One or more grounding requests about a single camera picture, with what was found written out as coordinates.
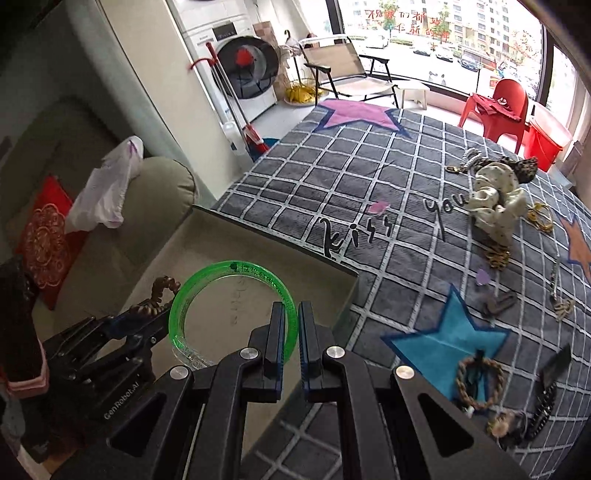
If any beige sofa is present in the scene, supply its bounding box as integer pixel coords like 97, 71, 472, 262
0, 95, 199, 370

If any brown cardboard carton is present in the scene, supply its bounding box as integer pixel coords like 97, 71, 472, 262
253, 21, 280, 49

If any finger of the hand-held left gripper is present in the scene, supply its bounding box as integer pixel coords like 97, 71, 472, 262
99, 307, 174, 341
107, 330, 167, 370

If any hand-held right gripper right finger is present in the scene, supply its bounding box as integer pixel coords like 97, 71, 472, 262
298, 301, 532, 480

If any white plastic bag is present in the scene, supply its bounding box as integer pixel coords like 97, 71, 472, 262
69, 136, 146, 229

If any pearl bracelet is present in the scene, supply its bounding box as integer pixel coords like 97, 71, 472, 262
445, 148, 483, 175

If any furry hair tie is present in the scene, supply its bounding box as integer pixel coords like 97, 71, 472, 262
485, 411, 527, 444

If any green translucent bangle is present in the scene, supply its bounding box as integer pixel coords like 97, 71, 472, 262
168, 261, 297, 370

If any cream polka-dot scrunchie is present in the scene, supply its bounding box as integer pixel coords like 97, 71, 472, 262
468, 161, 529, 245

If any grey checked star blanket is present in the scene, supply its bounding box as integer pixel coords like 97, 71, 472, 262
215, 99, 591, 480

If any red bucket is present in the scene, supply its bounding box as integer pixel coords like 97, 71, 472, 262
524, 104, 573, 172

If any red mop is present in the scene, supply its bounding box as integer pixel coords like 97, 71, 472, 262
205, 41, 271, 158

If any red cloth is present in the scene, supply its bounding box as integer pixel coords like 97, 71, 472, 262
473, 95, 525, 123

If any brown hair clip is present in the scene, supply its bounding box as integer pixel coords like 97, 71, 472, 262
480, 293, 517, 319

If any red plastic chair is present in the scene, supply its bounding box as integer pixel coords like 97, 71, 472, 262
458, 78, 529, 153

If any shallow cardboard box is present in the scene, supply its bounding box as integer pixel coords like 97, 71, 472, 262
41, 205, 361, 462

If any red patterned cushion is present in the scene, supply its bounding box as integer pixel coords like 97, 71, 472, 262
16, 175, 88, 310

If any white refrigerator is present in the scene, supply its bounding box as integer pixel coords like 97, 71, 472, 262
60, 0, 250, 208

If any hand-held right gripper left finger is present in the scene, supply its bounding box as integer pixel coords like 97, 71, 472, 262
55, 302, 289, 480

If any beige folding chair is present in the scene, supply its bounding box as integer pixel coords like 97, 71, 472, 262
298, 33, 398, 109

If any white washing machine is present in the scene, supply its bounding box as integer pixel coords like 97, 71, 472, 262
182, 18, 282, 123

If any braided rope bracelet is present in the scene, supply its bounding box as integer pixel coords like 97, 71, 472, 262
455, 351, 506, 414

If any yellow bundle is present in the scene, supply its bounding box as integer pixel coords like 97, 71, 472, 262
284, 78, 319, 107

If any person's left forearm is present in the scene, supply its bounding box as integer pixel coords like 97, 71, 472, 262
0, 256, 49, 398

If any black spiral hair tie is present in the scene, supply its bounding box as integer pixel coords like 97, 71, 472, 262
526, 383, 559, 441

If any dark patterned scrunchie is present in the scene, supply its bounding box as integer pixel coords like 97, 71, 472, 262
501, 156, 540, 183

